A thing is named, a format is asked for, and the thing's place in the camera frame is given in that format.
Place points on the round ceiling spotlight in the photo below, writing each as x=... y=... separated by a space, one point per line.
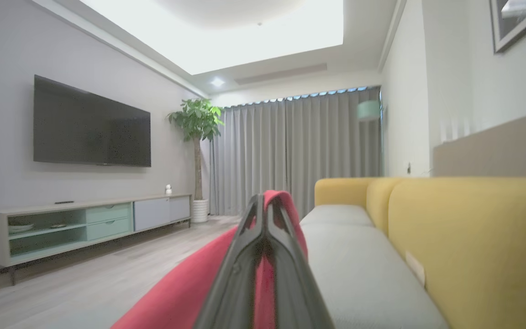
x=217 y=82

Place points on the teal lamp shade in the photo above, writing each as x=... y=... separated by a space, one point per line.
x=368 y=111

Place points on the framed wall picture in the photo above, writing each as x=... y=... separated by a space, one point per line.
x=518 y=18

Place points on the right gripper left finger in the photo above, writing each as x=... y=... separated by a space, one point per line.
x=235 y=283

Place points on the large grey sofa seat cushion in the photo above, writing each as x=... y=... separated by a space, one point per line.
x=363 y=278

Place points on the small white figurine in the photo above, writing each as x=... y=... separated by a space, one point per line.
x=168 y=189

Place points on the green indoor tree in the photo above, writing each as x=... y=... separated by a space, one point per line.
x=197 y=121

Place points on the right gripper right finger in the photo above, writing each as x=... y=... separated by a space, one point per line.
x=295 y=292

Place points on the grey pleated curtain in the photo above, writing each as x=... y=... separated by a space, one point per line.
x=290 y=155

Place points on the beige wall panel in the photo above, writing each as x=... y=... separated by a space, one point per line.
x=496 y=151

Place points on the white ribbed plant pot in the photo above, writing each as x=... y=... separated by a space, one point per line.
x=199 y=211

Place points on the long grey green tv cabinet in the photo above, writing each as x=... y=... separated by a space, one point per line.
x=107 y=219

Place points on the white bowl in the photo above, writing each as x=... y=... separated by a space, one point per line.
x=21 y=227

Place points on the yellow grey sofa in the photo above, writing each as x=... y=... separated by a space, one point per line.
x=482 y=246

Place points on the white sofa label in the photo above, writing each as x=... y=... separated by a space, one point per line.
x=415 y=268

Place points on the red shorts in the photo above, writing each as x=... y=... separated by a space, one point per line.
x=185 y=292

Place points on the small grey sofa seat cushion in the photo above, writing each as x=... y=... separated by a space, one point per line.
x=336 y=214

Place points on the black flat screen television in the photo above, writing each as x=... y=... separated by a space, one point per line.
x=92 y=128

